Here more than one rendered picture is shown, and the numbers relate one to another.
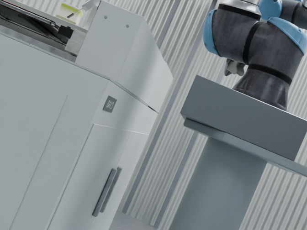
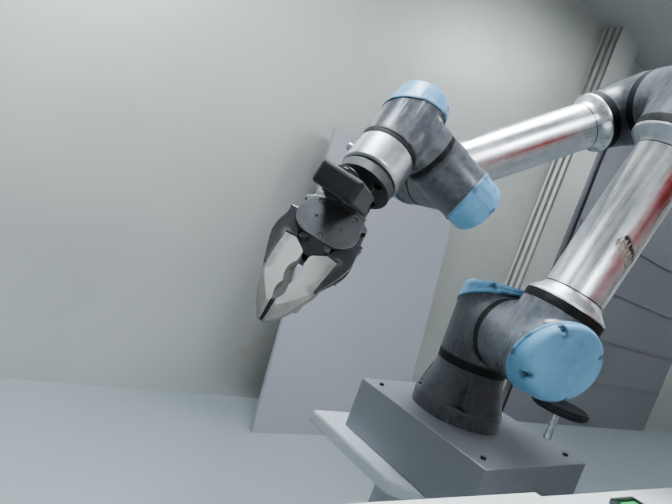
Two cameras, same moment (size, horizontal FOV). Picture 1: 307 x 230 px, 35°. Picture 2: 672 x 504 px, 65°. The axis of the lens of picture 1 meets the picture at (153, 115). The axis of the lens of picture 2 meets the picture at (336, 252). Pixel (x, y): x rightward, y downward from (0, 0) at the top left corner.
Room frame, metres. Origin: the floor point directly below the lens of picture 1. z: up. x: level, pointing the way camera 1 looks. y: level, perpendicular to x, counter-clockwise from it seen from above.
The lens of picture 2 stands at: (2.04, 0.22, 1.16)
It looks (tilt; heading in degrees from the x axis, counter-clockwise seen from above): 4 degrees down; 226
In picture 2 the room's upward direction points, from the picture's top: 20 degrees clockwise
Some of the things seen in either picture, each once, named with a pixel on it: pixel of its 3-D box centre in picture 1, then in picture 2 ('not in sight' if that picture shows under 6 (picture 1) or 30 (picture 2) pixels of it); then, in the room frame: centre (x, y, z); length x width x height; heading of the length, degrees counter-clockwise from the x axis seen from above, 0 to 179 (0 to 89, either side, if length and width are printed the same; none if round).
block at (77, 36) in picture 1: (88, 41); not in sight; (1.16, 0.21, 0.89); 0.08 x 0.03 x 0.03; 83
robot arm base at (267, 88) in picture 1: (262, 91); (464, 384); (1.23, -0.23, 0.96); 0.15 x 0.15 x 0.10
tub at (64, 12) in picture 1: (69, 16); not in sight; (1.66, 0.40, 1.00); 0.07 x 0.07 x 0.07; 5
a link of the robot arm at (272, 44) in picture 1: (277, 48); (490, 321); (1.23, -0.23, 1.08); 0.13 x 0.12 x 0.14; 62
